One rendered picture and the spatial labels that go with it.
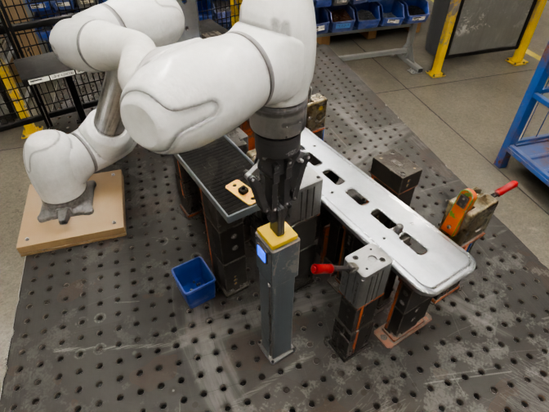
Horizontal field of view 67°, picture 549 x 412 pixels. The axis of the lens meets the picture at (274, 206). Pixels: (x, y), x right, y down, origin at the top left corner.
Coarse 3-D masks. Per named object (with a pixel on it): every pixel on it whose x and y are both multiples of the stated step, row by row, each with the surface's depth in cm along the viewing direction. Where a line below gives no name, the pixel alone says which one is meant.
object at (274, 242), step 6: (258, 228) 83; (264, 228) 83; (288, 228) 83; (264, 234) 82; (270, 234) 82; (288, 234) 82; (294, 234) 82; (270, 240) 80; (276, 240) 80; (282, 240) 80; (288, 240) 81; (270, 246) 80; (276, 246) 80
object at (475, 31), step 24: (456, 0) 343; (480, 0) 354; (504, 0) 362; (528, 0) 368; (456, 24) 360; (480, 24) 370; (504, 24) 378; (528, 24) 385; (456, 48) 379; (480, 48) 388; (504, 48) 394; (432, 72) 390
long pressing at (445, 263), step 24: (312, 144) 131; (336, 168) 122; (336, 192) 114; (360, 192) 114; (384, 192) 114; (336, 216) 108; (360, 216) 108; (408, 216) 108; (360, 240) 103; (384, 240) 101; (432, 240) 101; (408, 264) 96; (432, 264) 96; (456, 264) 96; (432, 288) 91
